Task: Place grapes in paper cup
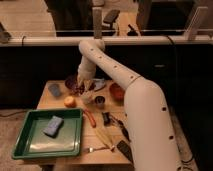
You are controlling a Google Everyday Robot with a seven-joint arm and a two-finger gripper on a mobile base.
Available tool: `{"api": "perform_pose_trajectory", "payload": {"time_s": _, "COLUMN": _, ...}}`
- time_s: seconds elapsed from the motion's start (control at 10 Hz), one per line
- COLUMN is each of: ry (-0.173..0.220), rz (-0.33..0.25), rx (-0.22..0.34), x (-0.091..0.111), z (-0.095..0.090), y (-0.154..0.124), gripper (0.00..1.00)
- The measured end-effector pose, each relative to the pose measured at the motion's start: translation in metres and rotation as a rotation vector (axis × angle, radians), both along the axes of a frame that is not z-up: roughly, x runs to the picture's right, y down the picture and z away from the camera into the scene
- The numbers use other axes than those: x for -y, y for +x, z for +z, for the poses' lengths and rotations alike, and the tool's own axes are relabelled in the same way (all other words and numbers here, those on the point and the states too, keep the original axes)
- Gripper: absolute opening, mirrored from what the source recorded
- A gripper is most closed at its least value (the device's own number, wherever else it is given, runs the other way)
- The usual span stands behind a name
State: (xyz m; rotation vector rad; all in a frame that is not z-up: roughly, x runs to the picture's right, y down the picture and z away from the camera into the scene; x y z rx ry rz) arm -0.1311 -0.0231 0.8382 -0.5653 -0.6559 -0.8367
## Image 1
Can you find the grey cloth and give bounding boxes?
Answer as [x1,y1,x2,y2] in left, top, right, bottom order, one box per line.
[92,79,106,91]

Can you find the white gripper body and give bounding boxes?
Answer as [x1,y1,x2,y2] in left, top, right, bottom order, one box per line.
[77,66,95,89]

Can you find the metal fork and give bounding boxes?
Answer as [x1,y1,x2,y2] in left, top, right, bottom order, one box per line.
[83,147,109,153]

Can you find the white horizontal rail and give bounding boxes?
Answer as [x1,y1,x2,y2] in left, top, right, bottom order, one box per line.
[0,35,213,47]

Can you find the blue plastic cup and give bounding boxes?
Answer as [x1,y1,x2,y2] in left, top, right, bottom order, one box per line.
[48,83,61,97]

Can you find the red bowl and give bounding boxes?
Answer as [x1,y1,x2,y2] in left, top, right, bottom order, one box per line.
[109,83,125,101]

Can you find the dark handled utensil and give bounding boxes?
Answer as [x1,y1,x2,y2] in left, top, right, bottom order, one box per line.
[112,116,130,142]

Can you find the purple grapes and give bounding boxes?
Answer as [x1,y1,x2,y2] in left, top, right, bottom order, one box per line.
[73,86,85,96]

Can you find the purple plate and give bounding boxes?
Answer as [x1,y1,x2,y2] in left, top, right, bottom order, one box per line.
[65,75,78,90]

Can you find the green plastic tray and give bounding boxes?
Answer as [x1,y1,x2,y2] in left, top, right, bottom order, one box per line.
[12,108,83,160]

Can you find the blue sponge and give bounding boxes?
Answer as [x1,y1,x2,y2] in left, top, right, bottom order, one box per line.
[43,116,63,137]

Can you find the black spatula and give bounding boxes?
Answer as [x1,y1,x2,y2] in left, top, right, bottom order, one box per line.
[117,140,133,162]

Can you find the orange fruit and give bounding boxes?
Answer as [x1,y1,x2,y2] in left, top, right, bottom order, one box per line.
[64,96,76,108]

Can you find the black small toy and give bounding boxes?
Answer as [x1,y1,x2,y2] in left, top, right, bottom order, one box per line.
[102,112,111,126]

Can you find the small dark cup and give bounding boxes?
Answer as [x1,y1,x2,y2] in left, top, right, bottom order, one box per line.
[95,96,105,108]

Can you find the orange carrot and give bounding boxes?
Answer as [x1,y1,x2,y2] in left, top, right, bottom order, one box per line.
[83,109,96,128]

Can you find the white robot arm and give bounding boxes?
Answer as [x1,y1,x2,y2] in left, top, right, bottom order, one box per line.
[78,40,183,171]

